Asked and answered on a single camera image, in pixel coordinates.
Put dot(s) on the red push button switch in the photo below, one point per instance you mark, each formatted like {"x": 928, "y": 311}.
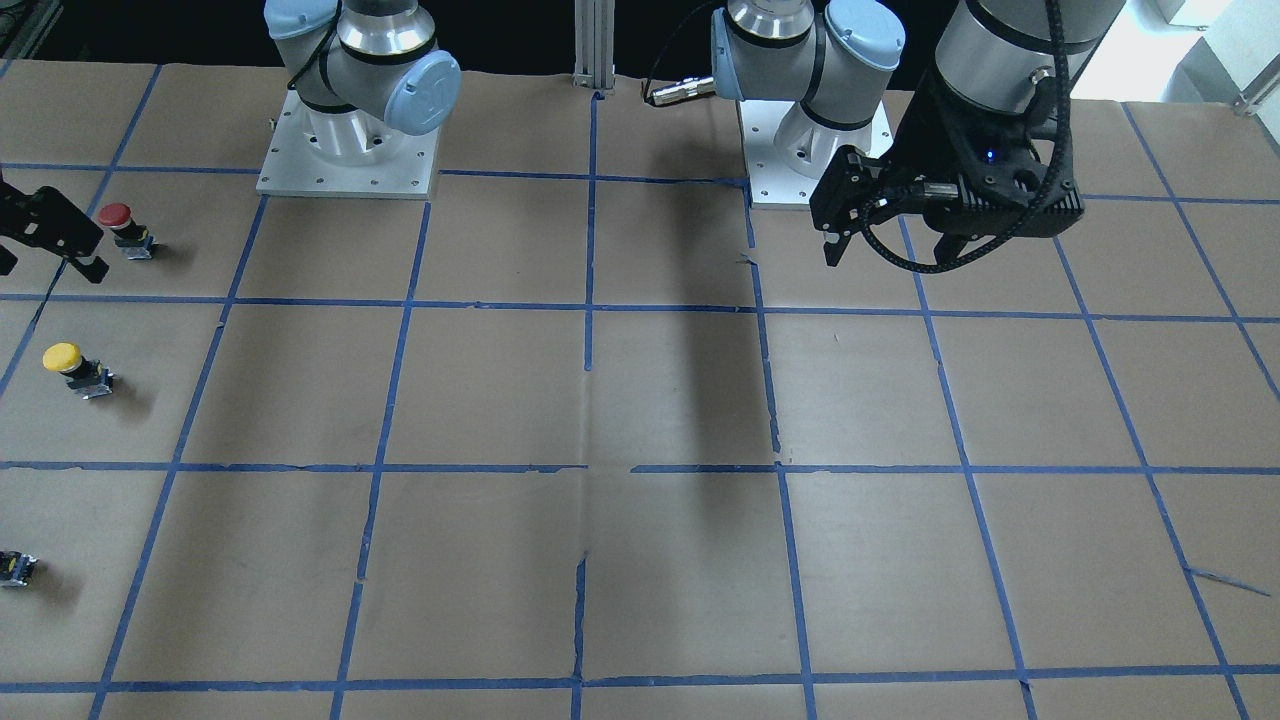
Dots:
{"x": 133, "y": 239}

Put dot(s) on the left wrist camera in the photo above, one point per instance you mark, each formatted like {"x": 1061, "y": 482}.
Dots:
{"x": 996, "y": 184}

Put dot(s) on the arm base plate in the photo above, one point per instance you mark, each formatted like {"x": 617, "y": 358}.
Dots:
{"x": 786, "y": 151}
{"x": 345, "y": 156}

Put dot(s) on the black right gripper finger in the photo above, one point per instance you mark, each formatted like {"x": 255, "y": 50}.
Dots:
{"x": 46, "y": 219}

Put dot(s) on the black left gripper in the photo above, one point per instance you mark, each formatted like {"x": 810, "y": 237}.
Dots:
{"x": 933, "y": 143}

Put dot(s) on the small black switch block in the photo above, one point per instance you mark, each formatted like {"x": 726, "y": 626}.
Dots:
{"x": 17, "y": 568}

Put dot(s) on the aluminium frame post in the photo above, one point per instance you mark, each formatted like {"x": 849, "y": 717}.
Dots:
{"x": 593, "y": 44}

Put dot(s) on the yellow push button switch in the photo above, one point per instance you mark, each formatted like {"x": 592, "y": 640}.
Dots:
{"x": 86, "y": 378}

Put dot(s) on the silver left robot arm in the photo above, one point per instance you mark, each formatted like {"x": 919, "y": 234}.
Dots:
{"x": 838, "y": 61}

